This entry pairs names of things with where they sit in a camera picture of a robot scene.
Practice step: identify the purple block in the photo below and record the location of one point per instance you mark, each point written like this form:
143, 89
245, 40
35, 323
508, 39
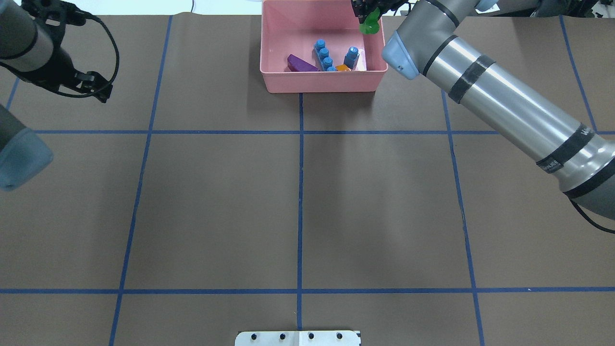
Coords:
296, 64

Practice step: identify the pink plastic box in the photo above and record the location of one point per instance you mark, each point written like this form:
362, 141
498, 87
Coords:
293, 26

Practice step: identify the orange block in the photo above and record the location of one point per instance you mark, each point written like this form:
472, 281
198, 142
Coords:
343, 68

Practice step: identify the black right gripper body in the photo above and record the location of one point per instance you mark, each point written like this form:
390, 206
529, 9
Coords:
390, 6

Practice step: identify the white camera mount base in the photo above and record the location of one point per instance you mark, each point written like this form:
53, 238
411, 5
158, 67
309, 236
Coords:
299, 338

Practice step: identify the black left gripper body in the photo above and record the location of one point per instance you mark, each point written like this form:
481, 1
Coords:
56, 71

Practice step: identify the small blue block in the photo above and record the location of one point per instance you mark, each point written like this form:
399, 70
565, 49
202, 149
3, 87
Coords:
351, 57

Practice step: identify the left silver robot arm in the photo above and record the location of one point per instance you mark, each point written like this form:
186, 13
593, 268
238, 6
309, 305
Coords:
31, 36

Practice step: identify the long blue block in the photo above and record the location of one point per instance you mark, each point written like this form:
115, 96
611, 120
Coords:
322, 54

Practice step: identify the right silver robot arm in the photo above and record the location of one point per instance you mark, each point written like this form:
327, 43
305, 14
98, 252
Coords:
581, 160

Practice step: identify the green block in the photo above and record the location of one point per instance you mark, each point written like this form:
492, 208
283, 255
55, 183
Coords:
369, 23

